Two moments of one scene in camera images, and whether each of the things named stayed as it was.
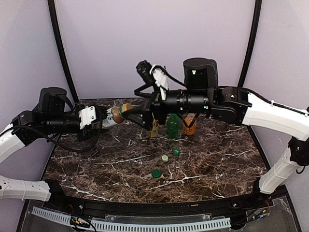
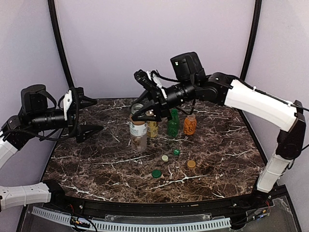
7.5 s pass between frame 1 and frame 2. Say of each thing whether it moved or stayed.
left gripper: moved
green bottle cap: stayed
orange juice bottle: stayed
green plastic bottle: stayed
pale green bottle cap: stayed
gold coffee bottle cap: moved
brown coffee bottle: moved
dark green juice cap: stayed
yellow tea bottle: stayed
